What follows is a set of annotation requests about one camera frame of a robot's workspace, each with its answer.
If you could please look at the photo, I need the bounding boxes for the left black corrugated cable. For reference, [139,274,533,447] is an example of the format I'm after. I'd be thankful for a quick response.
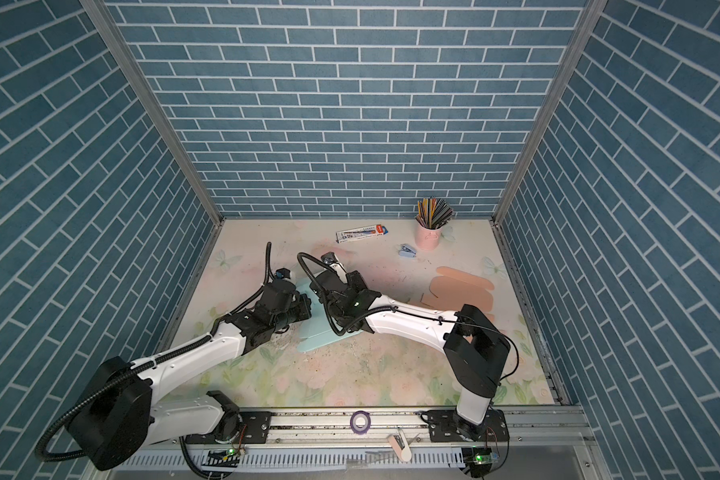
[34,241,275,463]

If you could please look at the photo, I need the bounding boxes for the metal base rail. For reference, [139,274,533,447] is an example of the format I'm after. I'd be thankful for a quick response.
[83,405,610,479]

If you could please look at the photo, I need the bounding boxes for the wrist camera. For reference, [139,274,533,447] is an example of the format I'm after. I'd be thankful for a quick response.
[321,252,347,282]
[274,267,292,281]

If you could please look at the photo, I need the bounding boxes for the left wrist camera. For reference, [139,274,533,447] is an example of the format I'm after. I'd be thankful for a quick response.
[274,267,292,281]

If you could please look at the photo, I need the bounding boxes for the blue small stapler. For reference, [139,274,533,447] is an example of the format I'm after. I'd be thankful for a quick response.
[398,244,417,258]

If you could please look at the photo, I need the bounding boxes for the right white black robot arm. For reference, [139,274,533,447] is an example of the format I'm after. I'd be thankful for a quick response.
[308,269,512,440]

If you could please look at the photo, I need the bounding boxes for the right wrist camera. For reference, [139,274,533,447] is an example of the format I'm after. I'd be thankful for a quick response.
[321,252,347,282]

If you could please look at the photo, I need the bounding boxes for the white pencil box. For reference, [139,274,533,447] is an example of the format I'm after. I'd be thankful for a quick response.
[335,224,388,244]

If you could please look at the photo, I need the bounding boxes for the pink pen cup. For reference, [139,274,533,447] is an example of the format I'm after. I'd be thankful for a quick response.
[415,224,442,251]

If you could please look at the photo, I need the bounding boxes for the light blue paper box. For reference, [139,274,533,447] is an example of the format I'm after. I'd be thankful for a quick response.
[296,278,358,353]

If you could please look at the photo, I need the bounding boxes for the purple tape roll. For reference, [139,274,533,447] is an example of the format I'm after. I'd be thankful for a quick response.
[350,410,372,435]

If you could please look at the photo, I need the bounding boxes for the pink flat paper box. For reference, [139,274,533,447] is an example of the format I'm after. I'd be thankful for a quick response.
[421,266,495,316]

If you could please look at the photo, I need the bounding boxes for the white pink small tool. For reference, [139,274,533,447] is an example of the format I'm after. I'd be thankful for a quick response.
[387,429,413,463]

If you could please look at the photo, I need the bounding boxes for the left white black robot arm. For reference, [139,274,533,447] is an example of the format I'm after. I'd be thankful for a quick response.
[65,279,311,471]

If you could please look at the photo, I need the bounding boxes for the right black cable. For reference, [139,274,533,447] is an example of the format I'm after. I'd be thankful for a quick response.
[296,251,520,385]

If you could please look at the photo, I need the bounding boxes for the colored pencils bundle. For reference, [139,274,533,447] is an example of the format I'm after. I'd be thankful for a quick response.
[416,197,455,230]

